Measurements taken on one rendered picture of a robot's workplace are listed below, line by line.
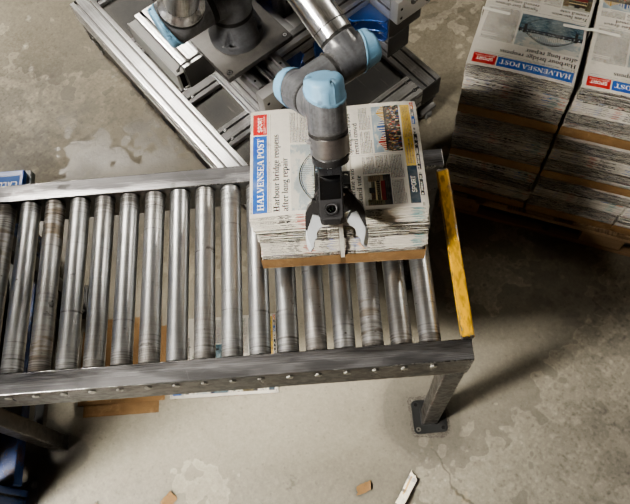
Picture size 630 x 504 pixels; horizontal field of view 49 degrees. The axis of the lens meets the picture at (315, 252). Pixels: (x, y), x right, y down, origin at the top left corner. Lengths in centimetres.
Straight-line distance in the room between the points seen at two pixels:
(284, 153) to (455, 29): 171
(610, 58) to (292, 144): 91
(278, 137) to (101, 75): 171
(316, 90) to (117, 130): 180
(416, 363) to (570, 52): 93
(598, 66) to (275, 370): 113
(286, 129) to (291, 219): 23
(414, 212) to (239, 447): 120
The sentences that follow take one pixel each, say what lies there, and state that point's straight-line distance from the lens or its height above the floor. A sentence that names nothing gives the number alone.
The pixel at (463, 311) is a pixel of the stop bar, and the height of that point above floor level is 82.
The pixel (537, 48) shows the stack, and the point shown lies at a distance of 200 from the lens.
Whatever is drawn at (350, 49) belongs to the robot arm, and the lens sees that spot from 139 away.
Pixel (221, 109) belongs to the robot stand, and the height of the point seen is 21.
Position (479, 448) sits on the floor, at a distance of 238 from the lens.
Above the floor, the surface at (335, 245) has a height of 91.
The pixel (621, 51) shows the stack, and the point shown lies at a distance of 205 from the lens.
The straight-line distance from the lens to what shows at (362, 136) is 154.
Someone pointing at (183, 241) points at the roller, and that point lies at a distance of 174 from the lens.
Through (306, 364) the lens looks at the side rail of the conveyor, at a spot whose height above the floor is 80.
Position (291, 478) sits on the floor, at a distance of 235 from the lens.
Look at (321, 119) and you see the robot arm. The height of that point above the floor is 128.
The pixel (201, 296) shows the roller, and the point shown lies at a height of 80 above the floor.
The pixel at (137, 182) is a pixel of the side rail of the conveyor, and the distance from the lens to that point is 184.
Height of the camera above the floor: 232
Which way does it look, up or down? 66 degrees down
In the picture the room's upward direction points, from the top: 9 degrees counter-clockwise
